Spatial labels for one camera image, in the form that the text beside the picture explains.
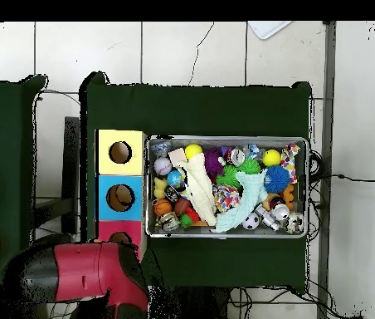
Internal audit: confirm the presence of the white baseball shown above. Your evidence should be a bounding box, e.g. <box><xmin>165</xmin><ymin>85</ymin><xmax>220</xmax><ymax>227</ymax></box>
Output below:
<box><xmin>153</xmin><ymin>156</ymin><xmax>173</xmax><ymax>176</ymax></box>

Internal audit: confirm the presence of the silver mesh bin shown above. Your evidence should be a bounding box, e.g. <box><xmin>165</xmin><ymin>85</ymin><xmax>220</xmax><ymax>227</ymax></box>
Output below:
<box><xmin>144</xmin><ymin>134</ymin><xmax>309</xmax><ymax>239</ymax></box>

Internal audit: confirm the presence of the black stand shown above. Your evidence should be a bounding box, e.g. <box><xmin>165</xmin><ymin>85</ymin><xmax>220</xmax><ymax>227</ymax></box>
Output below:
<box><xmin>61</xmin><ymin>115</ymin><xmax>81</xmax><ymax>235</ymax></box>

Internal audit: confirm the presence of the white tray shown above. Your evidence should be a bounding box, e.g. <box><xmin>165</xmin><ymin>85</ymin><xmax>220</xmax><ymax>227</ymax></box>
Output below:
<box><xmin>246</xmin><ymin>21</ymin><xmax>293</xmax><ymax>41</ymax></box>

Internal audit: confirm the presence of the blue spiky rubber ball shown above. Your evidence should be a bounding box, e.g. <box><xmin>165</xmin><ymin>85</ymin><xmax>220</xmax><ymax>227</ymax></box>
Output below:
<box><xmin>262</xmin><ymin>164</ymin><xmax>291</xmax><ymax>194</ymax></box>

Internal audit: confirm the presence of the green spiky rubber ball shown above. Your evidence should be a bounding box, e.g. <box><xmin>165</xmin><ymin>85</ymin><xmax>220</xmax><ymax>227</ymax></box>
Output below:
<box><xmin>236</xmin><ymin>157</ymin><xmax>262</xmax><ymax>175</ymax></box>

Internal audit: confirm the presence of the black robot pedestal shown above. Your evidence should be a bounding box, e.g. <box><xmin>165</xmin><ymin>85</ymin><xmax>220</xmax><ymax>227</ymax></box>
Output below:
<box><xmin>149</xmin><ymin>286</ymin><xmax>231</xmax><ymax>319</ymax></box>

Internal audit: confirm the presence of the dark green table cloth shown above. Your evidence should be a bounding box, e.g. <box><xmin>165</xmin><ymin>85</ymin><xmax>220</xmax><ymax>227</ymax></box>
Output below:
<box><xmin>79</xmin><ymin>71</ymin><xmax>313</xmax><ymax>295</ymax></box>
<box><xmin>0</xmin><ymin>74</ymin><xmax>49</xmax><ymax>287</ymax></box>

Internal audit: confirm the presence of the yellow ball with seam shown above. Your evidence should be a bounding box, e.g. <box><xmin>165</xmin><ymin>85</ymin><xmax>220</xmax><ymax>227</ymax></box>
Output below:
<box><xmin>184</xmin><ymin>142</ymin><xmax>204</xmax><ymax>160</ymax></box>

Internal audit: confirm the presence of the wooden box with three holes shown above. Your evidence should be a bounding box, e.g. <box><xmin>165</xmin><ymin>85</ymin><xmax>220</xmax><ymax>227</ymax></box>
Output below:
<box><xmin>94</xmin><ymin>128</ymin><xmax>149</xmax><ymax>263</ymax></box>

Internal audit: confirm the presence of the wooden block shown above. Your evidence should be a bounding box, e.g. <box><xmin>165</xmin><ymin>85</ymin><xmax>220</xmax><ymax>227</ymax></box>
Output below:
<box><xmin>168</xmin><ymin>148</ymin><xmax>188</xmax><ymax>164</ymax></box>

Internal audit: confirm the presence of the orange basketball toy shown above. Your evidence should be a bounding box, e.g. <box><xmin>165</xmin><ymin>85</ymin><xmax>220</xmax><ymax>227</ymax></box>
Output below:
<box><xmin>153</xmin><ymin>198</ymin><xmax>173</xmax><ymax>218</ymax></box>

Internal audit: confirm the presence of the cream knitted cloth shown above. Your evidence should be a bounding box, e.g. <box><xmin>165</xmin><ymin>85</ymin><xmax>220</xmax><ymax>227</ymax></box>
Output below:
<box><xmin>175</xmin><ymin>152</ymin><xmax>218</xmax><ymax>227</ymax></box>

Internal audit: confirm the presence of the mint green knitted cloth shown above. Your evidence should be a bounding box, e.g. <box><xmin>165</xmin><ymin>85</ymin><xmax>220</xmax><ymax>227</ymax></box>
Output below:
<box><xmin>213</xmin><ymin>167</ymin><xmax>270</xmax><ymax>233</ymax></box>

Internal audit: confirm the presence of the crushed red soda can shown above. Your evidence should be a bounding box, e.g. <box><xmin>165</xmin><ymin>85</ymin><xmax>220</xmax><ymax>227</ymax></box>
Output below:
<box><xmin>225</xmin><ymin>147</ymin><xmax>246</xmax><ymax>167</ymax></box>

